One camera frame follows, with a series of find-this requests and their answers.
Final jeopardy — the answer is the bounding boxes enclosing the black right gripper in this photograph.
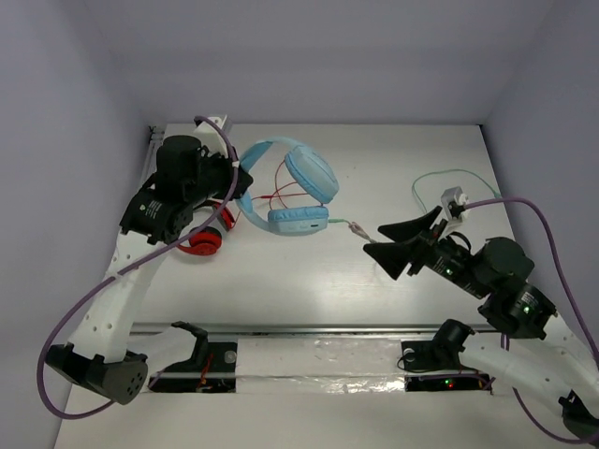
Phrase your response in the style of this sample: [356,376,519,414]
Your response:
[361,204,489,297]

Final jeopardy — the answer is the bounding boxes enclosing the green headphone cable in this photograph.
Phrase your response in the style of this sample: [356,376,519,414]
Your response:
[327,168,504,247]

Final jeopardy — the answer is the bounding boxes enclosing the light blue headphones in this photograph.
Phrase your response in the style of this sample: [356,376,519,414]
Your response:
[233,136,340,236]

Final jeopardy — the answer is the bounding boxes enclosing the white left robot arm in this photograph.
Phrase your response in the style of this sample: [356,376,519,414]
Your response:
[37,136,253,405]

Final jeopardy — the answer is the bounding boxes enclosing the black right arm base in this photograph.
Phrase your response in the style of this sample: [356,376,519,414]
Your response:
[396,319,494,394]

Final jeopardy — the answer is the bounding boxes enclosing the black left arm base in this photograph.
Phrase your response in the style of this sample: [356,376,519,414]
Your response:
[148,321,238,394]

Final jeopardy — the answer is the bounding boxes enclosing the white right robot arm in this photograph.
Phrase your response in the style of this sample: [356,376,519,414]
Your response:
[363,207,598,446]

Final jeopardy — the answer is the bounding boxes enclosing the red and black headphones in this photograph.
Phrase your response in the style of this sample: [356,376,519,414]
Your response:
[177,199,237,256]

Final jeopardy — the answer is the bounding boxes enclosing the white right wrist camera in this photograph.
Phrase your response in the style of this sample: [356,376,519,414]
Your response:
[441,186,469,233]

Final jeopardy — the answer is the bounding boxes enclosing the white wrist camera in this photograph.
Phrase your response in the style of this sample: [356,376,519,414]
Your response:
[441,186,469,233]
[192,114,232,141]

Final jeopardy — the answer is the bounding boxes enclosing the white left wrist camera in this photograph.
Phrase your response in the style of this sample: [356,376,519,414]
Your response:
[192,114,232,141]

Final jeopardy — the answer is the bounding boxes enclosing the red headphone cable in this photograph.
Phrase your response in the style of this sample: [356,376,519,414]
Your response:
[233,158,313,224]

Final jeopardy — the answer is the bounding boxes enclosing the aluminium rail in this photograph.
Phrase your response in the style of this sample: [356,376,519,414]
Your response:
[130,322,502,337]

